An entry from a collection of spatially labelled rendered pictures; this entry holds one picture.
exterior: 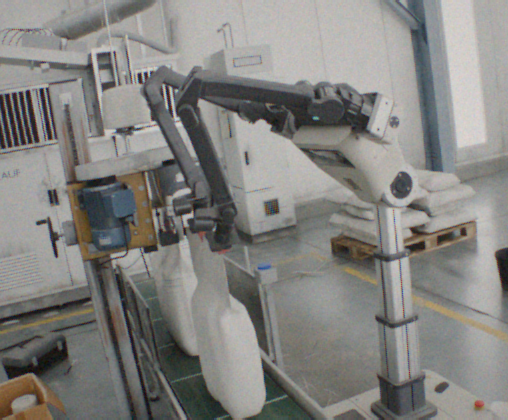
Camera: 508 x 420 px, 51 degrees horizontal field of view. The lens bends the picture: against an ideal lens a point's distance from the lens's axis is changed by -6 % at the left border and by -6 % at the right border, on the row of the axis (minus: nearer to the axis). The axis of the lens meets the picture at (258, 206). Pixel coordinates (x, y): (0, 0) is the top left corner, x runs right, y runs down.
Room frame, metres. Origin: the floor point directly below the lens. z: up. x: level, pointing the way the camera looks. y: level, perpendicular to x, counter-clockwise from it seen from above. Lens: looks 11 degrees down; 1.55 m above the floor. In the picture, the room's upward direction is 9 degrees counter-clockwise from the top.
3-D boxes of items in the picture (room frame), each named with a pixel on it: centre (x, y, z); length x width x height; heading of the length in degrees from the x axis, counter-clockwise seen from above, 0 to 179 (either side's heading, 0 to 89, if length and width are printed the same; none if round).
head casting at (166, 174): (2.47, 0.33, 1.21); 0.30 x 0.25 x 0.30; 20
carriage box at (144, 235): (2.32, 0.64, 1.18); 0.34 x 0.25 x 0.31; 110
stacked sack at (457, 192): (5.07, -1.71, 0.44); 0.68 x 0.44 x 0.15; 110
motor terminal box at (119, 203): (2.01, 0.50, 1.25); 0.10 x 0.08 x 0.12; 135
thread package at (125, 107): (2.14, 0.44, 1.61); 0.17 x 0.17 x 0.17
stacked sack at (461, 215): (5.06, -1.72, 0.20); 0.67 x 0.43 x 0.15; 110
